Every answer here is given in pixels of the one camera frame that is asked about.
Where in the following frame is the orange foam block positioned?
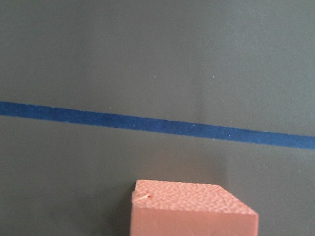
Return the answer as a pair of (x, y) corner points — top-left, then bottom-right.
(130, 179), (259, 236)

